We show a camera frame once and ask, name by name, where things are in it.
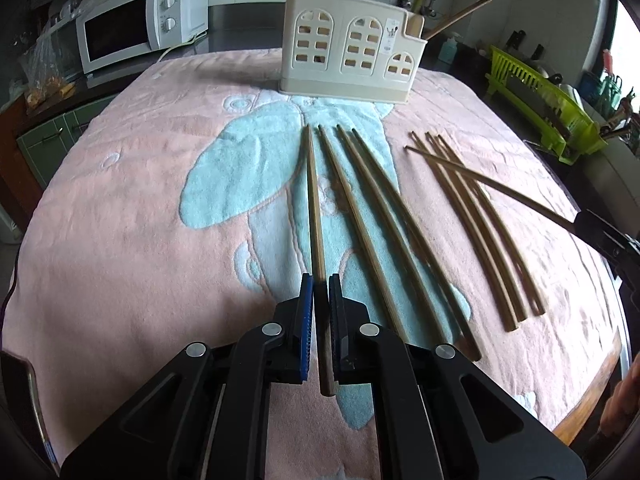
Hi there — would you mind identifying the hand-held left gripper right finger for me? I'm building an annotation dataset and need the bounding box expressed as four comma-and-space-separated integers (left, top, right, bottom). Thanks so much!
327, 274, 586, 480

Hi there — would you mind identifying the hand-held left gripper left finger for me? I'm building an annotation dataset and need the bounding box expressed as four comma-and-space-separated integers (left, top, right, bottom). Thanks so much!
60, 272, 318, 480

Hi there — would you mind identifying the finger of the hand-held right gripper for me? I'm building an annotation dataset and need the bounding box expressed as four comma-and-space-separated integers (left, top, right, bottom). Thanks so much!
574, 210, 640, 260
592, 237, 637, 286

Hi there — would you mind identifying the long brown wooden chopstick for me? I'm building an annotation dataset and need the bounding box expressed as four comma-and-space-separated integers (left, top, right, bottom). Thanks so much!
304, 126, 335, 397
337, 125, 468, 353
352, 128, 483, 361
318, 126, 410, 347

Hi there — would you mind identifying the thin light wooden chopstick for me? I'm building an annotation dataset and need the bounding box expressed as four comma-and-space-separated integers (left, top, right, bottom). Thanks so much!
424, 0, 493, 41
410, 131, 517, 333
404, 145, 577, 227
425, 132, 529, 323
436, 133, 547, 317

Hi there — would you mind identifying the cream plastic utensil holder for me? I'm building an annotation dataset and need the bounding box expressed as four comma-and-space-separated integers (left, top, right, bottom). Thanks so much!
278, 0, 426, 105

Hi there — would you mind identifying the green plastic dish rack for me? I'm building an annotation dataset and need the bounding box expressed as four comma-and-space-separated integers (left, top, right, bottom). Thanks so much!
486, 45, 609, 164

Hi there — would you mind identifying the pink and blue towel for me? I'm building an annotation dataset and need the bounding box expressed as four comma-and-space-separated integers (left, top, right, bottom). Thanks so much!
5, 47, 626, 480

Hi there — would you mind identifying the green lower cabinet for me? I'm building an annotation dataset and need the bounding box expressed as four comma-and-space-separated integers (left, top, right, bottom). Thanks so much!
15, 92, 121, 202

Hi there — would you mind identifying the white microwave oven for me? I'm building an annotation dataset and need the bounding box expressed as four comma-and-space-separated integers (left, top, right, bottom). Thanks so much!
75, 0, 210, 75

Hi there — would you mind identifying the clear plastic bag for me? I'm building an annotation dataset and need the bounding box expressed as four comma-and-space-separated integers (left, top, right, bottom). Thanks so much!
20, 25, 83, 107

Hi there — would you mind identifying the white microwave power cord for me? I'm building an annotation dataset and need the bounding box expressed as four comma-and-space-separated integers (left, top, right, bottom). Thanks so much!
159, 29, 209, 62

